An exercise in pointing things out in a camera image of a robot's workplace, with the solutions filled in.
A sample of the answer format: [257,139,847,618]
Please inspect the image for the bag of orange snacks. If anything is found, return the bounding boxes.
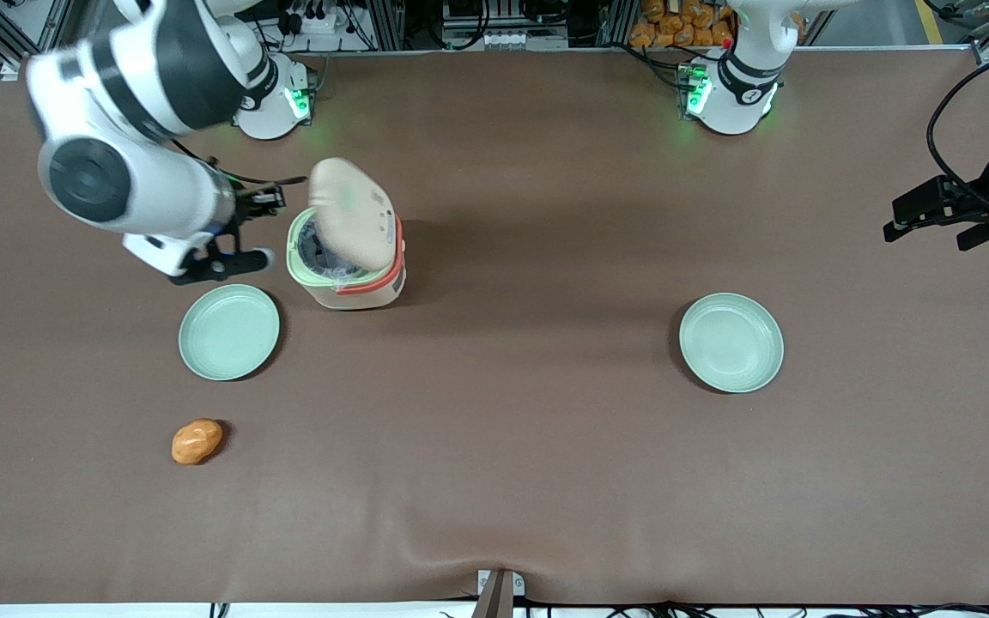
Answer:
[628,0,736,49]

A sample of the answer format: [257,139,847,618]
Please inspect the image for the aluminium frame rail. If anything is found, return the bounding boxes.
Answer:
[1,45,976,63]

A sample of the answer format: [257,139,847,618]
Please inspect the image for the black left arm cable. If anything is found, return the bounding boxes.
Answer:
[926,43,989,215]

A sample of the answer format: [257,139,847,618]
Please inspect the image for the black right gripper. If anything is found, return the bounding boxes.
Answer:
[213,175,309,227]

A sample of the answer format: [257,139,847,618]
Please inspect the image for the white power strip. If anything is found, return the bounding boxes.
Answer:
[282,3,351,37]

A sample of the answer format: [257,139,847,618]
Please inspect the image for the pale green plate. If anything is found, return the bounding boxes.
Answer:
[678,293,785,394]
[179,284,281,382]

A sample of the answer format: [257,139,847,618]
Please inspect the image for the orange-brown bread roll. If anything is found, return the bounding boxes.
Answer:
[171,418,224,466]

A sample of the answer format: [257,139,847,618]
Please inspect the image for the grey electronics box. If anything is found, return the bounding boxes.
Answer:
[441,0,569,51]

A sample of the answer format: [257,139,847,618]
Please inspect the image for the cream rice cooker orange handle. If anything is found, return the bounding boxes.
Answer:
[286,157,408,311]

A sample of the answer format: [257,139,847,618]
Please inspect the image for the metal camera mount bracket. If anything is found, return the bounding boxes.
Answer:
[471,569,525,618]

